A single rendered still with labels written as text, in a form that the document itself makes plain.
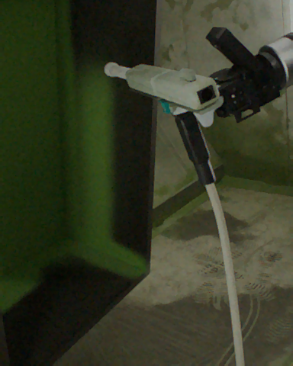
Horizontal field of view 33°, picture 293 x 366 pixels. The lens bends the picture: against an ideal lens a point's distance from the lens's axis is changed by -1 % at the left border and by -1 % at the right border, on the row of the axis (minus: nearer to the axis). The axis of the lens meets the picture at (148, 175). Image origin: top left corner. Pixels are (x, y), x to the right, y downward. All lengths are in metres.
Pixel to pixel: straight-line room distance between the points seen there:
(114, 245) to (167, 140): 1.49
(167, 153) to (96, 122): 1.54
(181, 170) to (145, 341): 1.29
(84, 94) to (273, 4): 1.62
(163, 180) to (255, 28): 0.99
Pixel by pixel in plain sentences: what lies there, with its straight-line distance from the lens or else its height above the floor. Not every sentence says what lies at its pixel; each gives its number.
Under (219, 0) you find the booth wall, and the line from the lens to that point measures 3.01.
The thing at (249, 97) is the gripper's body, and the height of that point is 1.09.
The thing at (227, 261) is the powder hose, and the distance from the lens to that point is 0.98.
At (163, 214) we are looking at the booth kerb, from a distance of 2.80.
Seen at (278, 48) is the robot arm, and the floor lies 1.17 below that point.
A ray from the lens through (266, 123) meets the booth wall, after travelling 3.01.
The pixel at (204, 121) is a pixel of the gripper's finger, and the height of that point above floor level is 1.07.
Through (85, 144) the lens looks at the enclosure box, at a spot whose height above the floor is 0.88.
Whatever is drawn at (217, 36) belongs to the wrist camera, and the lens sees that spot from 0.87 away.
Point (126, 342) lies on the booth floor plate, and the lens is 2.00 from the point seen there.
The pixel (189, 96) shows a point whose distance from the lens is 0.75.
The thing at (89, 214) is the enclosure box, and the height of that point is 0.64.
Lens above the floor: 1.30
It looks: 21 degrees down
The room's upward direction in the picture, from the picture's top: 8 degrees counter-clockwise
